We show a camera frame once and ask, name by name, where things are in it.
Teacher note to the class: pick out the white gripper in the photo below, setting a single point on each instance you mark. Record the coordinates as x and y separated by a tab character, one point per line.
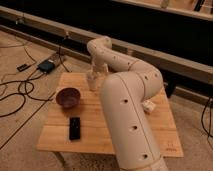
98	70

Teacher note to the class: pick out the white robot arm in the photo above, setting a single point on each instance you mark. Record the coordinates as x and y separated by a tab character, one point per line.
121	95

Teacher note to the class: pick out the dark purple ceramic bowl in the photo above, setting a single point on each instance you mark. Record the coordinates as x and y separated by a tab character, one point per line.
68	97

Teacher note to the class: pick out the wooden table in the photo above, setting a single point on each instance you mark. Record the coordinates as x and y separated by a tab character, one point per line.
94	133

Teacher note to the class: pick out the black rectangular remote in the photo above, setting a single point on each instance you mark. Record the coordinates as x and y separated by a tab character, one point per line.
74	128

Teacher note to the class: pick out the black power adapter box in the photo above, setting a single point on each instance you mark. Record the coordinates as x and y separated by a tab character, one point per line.
46	66

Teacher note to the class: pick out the white rectangular block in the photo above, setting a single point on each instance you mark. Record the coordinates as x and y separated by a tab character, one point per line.
148	106

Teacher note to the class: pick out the small black plug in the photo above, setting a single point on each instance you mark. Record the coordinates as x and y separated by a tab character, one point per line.
23	67

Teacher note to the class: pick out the long wooden beam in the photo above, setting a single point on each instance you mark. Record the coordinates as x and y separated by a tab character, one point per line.
175	64

